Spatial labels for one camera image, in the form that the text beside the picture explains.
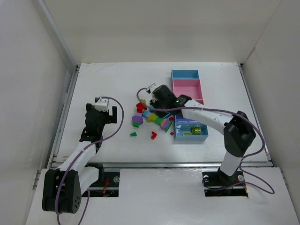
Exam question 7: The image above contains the purple cable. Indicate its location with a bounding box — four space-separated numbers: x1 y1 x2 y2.
136 87 275 195
54 96 124 225

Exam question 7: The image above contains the aluminium front rail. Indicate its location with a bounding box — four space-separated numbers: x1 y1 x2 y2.
46 161 274 169

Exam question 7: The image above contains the purple round lego piece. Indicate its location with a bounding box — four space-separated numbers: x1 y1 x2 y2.
132 112 143 128

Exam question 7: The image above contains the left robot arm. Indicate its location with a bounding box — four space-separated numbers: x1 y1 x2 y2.
42 98 117 214

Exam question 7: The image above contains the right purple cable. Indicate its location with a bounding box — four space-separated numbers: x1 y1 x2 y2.
136 87 275 195

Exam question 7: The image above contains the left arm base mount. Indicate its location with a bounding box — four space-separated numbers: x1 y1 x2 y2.
89 171 120 197

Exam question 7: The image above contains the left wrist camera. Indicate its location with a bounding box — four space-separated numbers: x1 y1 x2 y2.
94 97 109 113

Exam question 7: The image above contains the red green turquoise lego stack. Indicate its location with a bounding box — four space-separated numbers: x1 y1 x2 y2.
162 113 174 121

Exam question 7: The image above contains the red lego cluster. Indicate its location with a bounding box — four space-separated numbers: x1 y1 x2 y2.
151 131 157 140

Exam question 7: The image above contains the lime green lego brick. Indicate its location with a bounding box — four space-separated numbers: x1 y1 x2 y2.
183 132 192 136

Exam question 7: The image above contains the purple flower lego piece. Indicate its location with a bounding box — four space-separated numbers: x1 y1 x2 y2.
160 117 173 132

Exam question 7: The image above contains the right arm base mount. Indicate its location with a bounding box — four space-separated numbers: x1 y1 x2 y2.
202 171 248 197

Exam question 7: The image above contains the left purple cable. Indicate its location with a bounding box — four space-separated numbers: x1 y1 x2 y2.
54 96 124 225

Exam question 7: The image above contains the blue and pink sorting tray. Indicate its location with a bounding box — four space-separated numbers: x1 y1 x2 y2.
171 70 209 143

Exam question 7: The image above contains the long multicolour lego stack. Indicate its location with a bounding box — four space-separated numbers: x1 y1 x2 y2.
142 111 163 126

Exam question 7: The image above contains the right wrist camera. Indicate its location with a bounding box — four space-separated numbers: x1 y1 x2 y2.
148 83 157 92

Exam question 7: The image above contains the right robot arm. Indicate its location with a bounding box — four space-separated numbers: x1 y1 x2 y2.
147 84 256 186

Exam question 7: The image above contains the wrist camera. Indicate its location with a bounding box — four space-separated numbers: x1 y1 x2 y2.
94 97 109 113
148 83 157 92

